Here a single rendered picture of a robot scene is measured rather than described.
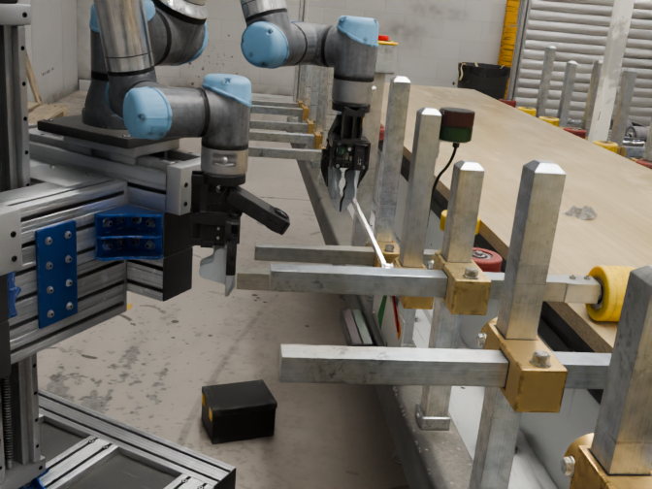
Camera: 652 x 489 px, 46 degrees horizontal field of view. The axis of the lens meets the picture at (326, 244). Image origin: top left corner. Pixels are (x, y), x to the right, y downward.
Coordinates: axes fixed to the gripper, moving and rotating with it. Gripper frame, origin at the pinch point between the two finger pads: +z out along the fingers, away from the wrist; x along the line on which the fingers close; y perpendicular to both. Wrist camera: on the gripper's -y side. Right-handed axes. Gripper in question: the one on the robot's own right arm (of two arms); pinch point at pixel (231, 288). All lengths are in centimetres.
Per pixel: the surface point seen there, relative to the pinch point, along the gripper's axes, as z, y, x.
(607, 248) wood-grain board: -8, -70, -9
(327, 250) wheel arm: 0.4, -19.2, -23.5
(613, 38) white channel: -42, -126, -135
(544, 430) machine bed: 15, -51, 18
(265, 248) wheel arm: 0.6, -6.7, -23.5
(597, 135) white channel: -9, -127, -135
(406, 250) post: -7.4, -29.9, -2.3
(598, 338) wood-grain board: -7, -50, 30
